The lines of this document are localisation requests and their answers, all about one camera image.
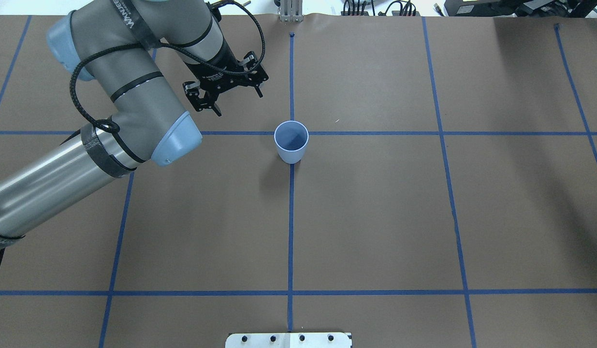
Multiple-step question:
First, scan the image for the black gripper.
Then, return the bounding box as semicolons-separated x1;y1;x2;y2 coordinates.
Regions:
183;46;269;117

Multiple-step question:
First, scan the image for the light blue plastic cup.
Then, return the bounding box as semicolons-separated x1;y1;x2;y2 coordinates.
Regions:
273;120;309;165

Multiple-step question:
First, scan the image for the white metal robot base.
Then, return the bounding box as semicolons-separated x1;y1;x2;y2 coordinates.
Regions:
225;332;353;348

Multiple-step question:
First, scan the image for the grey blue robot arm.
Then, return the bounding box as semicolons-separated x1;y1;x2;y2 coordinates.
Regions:
0;0;268;251

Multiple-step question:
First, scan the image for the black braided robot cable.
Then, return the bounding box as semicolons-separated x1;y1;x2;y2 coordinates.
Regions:
69;0;266;135

